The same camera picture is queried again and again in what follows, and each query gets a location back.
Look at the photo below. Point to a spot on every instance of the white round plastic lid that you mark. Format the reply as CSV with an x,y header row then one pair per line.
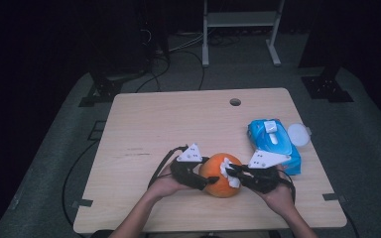
x,y
298,134

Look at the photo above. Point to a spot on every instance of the person's right hand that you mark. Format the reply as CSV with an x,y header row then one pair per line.
x,y
279,201

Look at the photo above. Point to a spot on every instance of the black stand base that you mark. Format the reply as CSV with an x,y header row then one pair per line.
x,y
102,91
325,87

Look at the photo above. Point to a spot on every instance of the orange plush toy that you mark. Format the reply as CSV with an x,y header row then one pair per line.
x,y
218,185

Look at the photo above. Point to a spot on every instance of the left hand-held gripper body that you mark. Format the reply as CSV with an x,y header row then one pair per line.
x,y
187,177

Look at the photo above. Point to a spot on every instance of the black tape strip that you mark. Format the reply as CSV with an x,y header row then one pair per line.
x,y
82,203
333,197

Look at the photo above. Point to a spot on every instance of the blue wet wipes pack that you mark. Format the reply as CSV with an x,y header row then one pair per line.
x,y
286,145

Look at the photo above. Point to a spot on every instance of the white metal stand frame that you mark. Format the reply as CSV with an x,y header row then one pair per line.
x,y
241,19

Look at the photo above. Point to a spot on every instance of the white wet wipe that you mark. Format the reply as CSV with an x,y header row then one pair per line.
x,y
273,138
233,181

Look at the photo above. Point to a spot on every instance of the person's left hand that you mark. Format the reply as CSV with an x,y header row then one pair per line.
x,y
165,186

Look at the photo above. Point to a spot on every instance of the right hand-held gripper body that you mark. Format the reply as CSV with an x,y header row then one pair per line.
x,y
264,180

